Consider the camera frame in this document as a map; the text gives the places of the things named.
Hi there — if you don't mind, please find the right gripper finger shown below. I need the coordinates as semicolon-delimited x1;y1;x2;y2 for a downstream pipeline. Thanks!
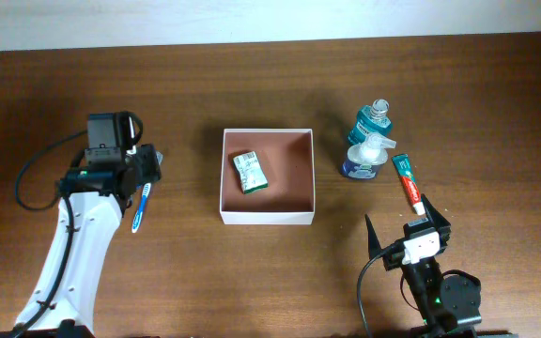
364;214;382;259
421;193;451;235

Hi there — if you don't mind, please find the blue white toothbrush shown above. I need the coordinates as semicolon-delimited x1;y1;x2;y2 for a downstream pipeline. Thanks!
131;150;163;234

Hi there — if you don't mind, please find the green white soap packet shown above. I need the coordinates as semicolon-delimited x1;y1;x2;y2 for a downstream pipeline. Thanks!
233;151;269;194

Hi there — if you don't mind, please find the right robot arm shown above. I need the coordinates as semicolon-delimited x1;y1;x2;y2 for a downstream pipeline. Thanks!
356;195;482;337

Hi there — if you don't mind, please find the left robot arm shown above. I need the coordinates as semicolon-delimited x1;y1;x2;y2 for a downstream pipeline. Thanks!
6;111;162;337

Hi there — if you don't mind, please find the red green toothpaste tube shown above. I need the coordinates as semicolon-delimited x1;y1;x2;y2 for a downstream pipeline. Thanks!
392;154;425;216

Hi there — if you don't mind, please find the foam handwash pump bottle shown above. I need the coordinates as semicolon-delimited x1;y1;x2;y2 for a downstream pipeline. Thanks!
340;132;396;180

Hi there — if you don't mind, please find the teal mouthwash bottle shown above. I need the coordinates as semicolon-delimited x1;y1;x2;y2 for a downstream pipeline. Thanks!
348;99;393;145

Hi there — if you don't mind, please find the pink open cardboard box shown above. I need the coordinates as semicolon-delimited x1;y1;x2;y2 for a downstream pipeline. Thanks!
219;129;316;225

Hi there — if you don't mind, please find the right black cable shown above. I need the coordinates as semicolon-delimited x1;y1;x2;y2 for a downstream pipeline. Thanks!
356;243;403;338

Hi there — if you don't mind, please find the black cable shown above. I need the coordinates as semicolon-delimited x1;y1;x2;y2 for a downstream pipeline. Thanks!
356;243;403;338
14;130;88;212

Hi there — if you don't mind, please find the left black cable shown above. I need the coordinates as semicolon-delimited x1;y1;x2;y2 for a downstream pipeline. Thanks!
14;130;88;212

